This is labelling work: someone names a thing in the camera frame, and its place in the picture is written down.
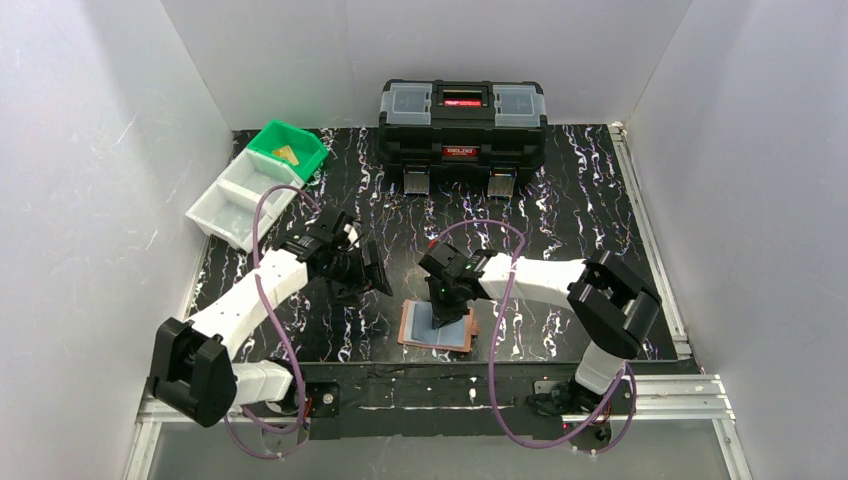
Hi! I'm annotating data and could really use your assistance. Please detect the pink leather card holder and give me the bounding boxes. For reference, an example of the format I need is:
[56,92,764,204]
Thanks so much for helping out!
[397,299,480,353]

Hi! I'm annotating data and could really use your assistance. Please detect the orange credit card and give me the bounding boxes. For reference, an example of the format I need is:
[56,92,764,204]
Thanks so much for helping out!
[272,145,300,166]

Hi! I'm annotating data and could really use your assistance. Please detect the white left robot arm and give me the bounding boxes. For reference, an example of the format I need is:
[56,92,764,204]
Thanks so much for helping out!
[147,207,393,427]

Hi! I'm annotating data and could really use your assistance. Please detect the green plastic bin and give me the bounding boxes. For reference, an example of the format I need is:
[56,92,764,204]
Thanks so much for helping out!
[247,119,329,182]

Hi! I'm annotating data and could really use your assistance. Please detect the white bin near green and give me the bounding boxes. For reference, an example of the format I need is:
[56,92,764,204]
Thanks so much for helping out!
[216,149,305,208]

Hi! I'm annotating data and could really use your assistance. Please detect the white bin front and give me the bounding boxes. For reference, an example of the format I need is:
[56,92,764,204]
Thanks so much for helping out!
[185,181,260,253]

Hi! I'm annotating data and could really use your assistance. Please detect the black toolbox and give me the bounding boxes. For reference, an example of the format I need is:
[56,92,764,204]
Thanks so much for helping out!
[376,79,548,198]

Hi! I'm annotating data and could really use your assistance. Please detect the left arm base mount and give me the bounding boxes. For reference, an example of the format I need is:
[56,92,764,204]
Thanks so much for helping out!
[241,377,342,422]

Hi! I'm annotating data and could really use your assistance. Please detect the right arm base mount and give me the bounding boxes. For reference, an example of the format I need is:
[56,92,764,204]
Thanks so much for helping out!
[525,381,637,455]

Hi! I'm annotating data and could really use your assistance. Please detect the aluminium frame rail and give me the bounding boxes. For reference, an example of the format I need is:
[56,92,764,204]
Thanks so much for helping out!
[124,372,751,479]

